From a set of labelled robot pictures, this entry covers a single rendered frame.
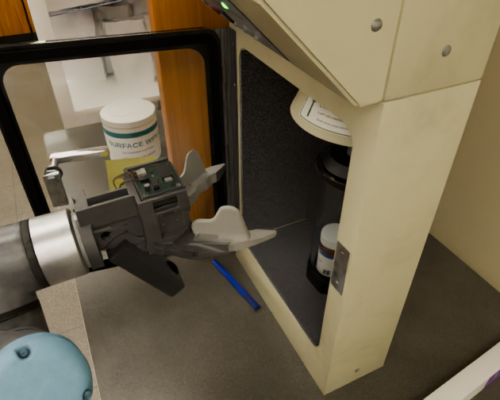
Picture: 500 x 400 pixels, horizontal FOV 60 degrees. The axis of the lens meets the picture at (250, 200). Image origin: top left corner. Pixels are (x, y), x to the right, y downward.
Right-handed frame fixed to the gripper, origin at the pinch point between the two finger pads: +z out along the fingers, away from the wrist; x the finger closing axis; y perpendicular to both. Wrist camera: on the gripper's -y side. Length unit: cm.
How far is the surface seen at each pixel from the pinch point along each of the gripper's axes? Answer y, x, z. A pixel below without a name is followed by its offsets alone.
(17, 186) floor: -120, 212, -60
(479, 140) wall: -8.2, 5.3, 48.1
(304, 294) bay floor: -21.6, -1.4, 8.2
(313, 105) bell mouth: 11.3, -0.7, 8.1
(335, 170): 1.4, -1.2, 11.8
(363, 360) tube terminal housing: -24.4, -13.9, 10.9
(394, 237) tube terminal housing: 0.6, -14.0, 11.0
